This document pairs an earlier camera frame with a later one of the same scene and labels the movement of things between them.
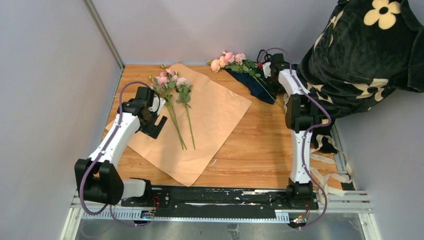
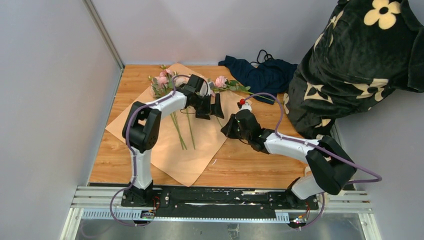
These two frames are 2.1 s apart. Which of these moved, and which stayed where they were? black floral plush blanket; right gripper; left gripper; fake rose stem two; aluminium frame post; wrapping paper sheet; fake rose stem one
Moved: fake rose stem one; left gripper; wrapping paper sheet; right gripper
Stayed: black floral plush blanket; fake rose stem two; aluminium frame post
